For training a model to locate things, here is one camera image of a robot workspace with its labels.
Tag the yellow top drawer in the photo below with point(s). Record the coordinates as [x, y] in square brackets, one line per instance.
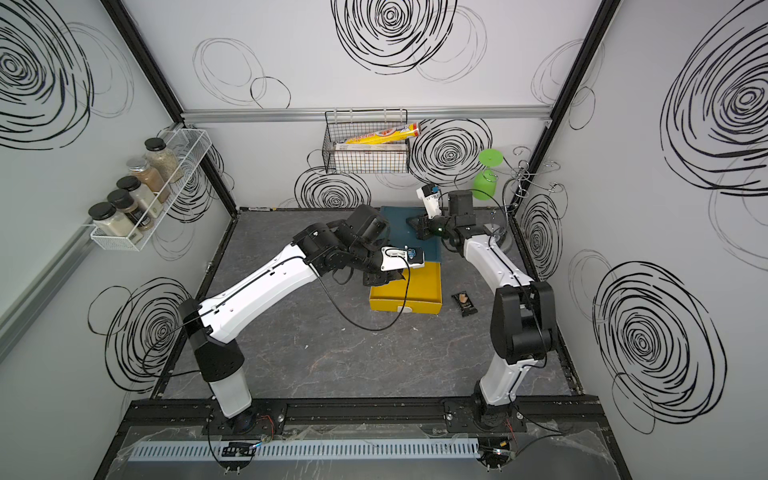
[419, 292]

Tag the spice jar brown contents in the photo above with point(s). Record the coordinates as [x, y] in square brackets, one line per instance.
[150, 176]

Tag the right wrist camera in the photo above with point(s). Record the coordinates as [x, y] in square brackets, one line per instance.
[429, 194]

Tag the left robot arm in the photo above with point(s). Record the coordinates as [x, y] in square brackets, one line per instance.
[213, 325]

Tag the spice jar dark contents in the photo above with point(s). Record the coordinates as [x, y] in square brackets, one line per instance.
[122, 200]

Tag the spice jar white contents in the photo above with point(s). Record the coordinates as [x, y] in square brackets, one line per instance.
[141, 193]

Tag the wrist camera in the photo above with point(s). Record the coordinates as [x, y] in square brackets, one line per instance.
[429, 194]
[394, 257]

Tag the black cookie packet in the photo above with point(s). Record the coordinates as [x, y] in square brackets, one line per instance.
[465, 304]

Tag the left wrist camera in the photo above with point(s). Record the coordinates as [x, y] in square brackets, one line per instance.
[394, 257]

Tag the green plastic wine glass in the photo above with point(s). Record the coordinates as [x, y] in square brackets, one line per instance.
[485, 181]

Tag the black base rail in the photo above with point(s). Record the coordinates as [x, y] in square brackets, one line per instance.
[458, 414]

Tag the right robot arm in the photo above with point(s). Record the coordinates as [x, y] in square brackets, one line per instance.
[523, 324]

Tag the teal drawer cabinet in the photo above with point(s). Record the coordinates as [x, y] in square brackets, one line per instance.
[401, 234]

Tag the spice jar light powder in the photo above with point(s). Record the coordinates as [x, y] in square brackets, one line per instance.
[110, 220]

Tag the white spice rack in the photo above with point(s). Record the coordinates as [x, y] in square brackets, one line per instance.
[189, 200]

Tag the spice jar tan contents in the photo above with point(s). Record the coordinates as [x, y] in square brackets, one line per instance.
[163, 159]

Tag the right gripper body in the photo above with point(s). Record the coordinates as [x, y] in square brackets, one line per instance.
[439, 227]

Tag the wire wall basket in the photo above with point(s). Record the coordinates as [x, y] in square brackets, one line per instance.
[344, 124]

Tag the yellow snack tube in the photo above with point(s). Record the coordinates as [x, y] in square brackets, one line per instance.
[397, 134]

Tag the white cable duct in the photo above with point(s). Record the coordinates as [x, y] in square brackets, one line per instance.
[356, 449]

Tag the chrome glass holder stand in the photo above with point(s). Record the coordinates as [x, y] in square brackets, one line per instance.
[539, 207]

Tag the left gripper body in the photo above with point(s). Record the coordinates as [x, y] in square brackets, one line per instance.
[372, 266]

